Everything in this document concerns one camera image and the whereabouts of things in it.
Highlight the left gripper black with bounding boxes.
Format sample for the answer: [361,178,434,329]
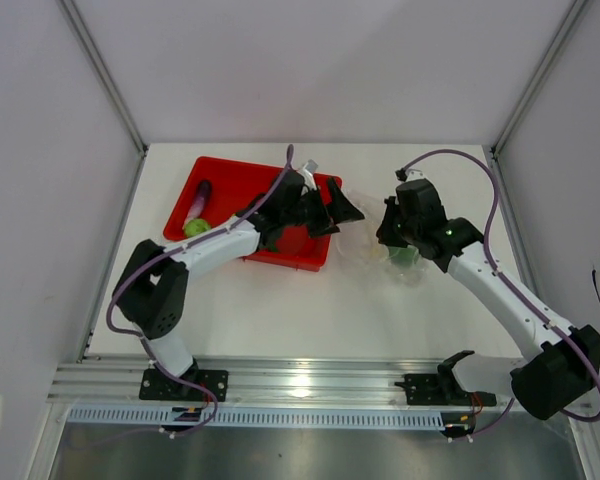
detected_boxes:
[281,178,362,239]

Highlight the clear zip top bag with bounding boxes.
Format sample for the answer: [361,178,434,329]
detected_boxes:
[334,189,428,287]

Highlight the green bell pepper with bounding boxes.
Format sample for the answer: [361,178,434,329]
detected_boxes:
[388,246,420,271]

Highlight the round green cabbage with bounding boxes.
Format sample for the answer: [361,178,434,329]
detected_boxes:
[182,218,211,238]

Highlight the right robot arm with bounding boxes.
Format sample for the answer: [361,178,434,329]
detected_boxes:
[376,179,600,420]

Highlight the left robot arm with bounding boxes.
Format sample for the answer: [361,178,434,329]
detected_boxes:
[106,169,364,400]

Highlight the red plastic tray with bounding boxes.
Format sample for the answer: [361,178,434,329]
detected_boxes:
[162,155,344,274]

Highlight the purple eggplant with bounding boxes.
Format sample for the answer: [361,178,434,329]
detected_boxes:
[185,180,212,223]

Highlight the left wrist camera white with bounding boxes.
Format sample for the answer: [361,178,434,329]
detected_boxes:
[297,159,318,190]

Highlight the aluminium rail base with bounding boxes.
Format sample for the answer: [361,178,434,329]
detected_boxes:
[47,355,594,412]

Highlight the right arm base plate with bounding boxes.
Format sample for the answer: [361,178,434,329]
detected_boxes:
[394,373,497,407]

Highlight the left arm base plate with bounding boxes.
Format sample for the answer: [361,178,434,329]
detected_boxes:
[138,369,229,402]

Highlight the right frame post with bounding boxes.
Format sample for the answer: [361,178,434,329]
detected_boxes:
[490,0,593,159]

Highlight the frame post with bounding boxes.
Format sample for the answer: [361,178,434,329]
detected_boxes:
[56,0,148,155]
[490,0,593,159]

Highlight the white slotted cable duct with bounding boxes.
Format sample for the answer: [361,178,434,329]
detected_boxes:
[66,405,471,432]

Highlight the left frame post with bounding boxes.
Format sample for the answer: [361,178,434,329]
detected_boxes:
[56,0,148,155]

